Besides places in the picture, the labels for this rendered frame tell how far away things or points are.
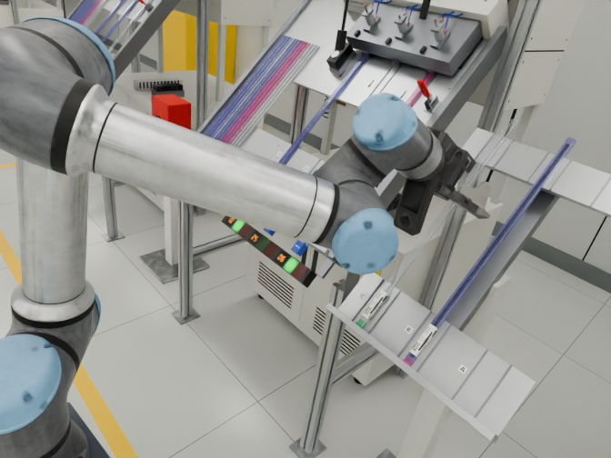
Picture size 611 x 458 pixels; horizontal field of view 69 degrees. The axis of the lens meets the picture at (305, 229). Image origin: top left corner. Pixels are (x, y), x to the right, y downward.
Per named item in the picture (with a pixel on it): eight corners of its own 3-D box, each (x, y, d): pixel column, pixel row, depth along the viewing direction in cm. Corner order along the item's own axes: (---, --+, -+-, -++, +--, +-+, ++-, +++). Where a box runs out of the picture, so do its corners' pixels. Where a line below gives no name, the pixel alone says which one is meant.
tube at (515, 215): (410, 367, 76) (408, 365, 75) (404, 362, 77) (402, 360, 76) (575, 143, 81) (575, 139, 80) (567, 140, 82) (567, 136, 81)
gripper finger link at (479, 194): (513, 196, 77) (474, 171, 74) (495, 226, 78) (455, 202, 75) (502, 194, 80) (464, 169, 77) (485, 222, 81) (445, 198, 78)
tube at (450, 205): (363, 329, 83) (361, 327, 82) (357, 324, 84) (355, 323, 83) (518, 124, 88) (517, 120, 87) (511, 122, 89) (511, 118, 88)
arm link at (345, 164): (300, 216, 58) (361, 158, 55) (293, 181, 68) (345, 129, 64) (341, 249, 62) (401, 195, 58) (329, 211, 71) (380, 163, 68)
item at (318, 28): (426, 142, 112) (422, 130, 107) (264, 77, 150) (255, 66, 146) (501, 44, 115) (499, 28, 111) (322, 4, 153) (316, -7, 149)
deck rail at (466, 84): (342, 268, 107) (332, 258, 102) (335, 263, 108) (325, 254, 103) (508, 45, 114) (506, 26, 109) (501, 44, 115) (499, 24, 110)
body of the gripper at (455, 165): (478, 164, 76) (457, 136, 66) (452, 207, 77) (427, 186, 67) (440, 148, 80) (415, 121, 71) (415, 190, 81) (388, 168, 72)
